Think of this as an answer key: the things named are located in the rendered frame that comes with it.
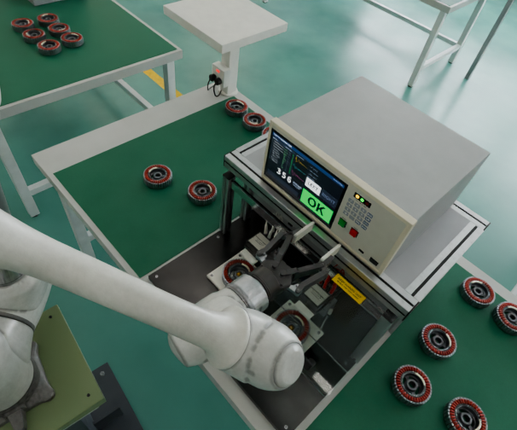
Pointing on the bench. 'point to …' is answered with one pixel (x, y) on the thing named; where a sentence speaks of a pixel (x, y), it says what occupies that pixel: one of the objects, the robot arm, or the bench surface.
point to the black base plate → (242, 231)
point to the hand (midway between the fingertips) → (318, 241)
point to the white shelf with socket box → (225, 31)
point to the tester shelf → (416, 268)
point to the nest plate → (220, 273)
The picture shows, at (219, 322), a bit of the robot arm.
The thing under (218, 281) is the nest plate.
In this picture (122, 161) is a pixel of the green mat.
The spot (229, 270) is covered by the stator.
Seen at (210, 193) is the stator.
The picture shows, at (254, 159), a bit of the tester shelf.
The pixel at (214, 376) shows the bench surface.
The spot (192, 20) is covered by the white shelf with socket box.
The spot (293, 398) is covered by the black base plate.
